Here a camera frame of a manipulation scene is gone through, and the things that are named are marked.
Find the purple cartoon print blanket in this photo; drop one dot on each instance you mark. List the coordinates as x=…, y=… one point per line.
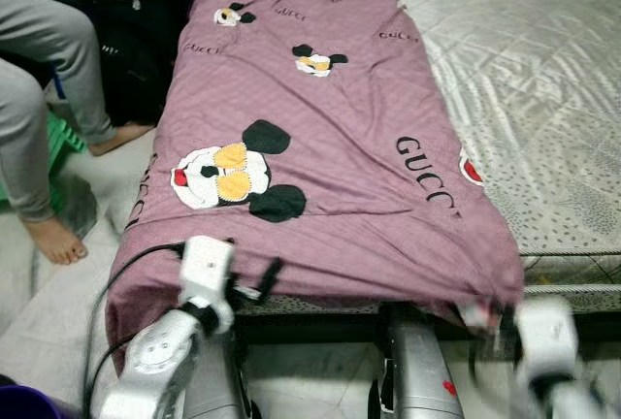
x=320, y=118

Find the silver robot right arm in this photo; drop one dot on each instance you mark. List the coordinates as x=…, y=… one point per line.
x=568, y=398

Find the silver robot right leg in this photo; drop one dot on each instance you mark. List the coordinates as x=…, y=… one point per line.
x=417, y=366

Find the silver robot leg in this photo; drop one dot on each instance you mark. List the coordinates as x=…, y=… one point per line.
x=218, y=380
x=417, y=366

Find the silver robot left leg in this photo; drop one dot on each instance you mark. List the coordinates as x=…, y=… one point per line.
x=218, y=380

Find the green plastic stool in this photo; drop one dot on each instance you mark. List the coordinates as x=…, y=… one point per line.
x=60, y=143

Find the grey quilted mattress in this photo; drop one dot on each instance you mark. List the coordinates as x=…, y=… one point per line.
x=524, y=80

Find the dark blue round object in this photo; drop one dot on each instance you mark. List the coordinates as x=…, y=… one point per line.
x=29, y=402

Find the black fabric wardrobe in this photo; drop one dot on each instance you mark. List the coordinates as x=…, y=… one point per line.
x=136, y=21

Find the seated person grey trousers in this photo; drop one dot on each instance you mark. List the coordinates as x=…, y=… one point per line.
x=49, y=80

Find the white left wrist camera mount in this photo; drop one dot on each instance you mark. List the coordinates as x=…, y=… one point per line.
x=206, y=273

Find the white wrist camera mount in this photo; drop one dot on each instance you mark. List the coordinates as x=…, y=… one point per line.
x=545, y=332
x=206, y=273

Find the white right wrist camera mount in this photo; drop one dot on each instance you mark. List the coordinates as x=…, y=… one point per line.
x=545, y=332

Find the dark bed frame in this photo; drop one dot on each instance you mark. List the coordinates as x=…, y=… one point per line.
x=320, y=327

